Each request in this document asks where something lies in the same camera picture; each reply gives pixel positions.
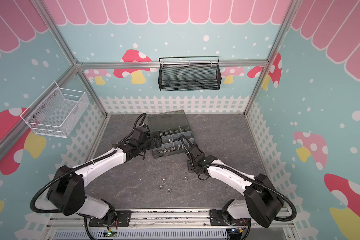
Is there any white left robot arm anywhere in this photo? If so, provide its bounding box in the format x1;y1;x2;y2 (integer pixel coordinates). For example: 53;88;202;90
47;125;162;224

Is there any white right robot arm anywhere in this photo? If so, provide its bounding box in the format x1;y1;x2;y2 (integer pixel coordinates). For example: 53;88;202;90
183;144;284;228

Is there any green transparent compartment organizer box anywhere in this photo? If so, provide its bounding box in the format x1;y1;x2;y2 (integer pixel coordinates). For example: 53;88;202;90
148;110;194;159

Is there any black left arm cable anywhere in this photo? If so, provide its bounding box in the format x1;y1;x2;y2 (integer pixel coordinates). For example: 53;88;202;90
29;112;148;214

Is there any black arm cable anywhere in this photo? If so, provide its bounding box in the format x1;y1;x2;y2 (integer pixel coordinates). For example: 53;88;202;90
29;112;148;214
178;134;298;223

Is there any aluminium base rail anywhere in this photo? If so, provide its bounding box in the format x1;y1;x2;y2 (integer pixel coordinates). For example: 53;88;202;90
41;208;296;240

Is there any black wire mesh basket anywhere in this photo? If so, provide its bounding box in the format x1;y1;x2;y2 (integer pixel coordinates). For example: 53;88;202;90
158;56;222;92

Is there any white wire mesh basket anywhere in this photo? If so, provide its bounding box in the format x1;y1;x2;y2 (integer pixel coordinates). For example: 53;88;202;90
20;83;90;138

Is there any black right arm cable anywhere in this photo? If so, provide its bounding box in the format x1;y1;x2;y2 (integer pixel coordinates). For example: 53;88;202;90
178;134;298;223

